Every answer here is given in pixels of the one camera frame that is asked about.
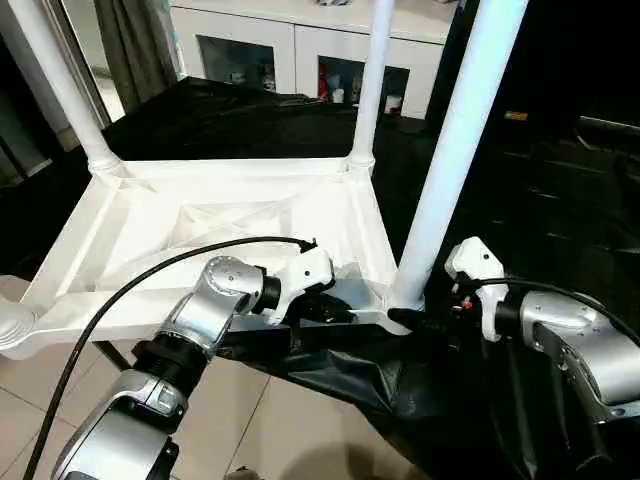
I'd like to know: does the white table top frame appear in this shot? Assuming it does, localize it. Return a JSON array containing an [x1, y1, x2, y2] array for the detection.
[[0, 155, 426, 361]]

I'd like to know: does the black work mat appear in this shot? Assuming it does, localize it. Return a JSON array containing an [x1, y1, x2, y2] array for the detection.
[[0, 78, 640, 479]]

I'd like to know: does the white glass-door cabinet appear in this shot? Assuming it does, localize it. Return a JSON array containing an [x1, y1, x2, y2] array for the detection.
[[170, 0, 451, 119]]

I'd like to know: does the grey curtain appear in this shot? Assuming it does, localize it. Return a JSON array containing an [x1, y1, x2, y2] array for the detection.
[[95, 0, 181, 111]]

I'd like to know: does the black metal stand frame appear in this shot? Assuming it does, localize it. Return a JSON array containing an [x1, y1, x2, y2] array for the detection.
[[92, 340, 136, 371]]

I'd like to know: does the black metal rail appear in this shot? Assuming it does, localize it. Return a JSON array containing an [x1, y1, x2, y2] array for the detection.
[[578, 114, 640, 137]]

